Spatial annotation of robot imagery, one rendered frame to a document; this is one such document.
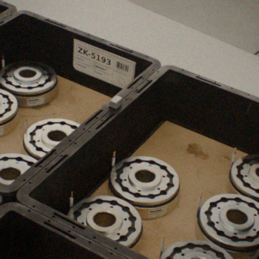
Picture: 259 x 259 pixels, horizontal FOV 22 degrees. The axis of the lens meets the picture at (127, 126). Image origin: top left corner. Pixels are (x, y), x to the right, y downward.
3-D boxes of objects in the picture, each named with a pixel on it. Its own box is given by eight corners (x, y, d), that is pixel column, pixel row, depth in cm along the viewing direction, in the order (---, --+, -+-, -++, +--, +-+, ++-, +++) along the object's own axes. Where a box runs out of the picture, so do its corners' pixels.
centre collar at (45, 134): (50, 125, 103) (50, 122, 103) (78, 134, 102) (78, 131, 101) (34, 142, 99) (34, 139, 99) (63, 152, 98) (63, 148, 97)
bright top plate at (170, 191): (133, 150, 100) (133, 147, 100) (191, 177, 96) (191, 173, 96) (96, 185, 93) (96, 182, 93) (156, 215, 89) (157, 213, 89)
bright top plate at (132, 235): (95, 188, 93) (95, 185, 92) (155, 219, 89) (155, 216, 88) (50, 229, 86) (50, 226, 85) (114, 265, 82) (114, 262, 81)
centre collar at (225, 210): (225, 202, 92) (225, 199, 92) (258, 214, 90) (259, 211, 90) (213, 224, 88) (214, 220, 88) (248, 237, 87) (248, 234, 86)
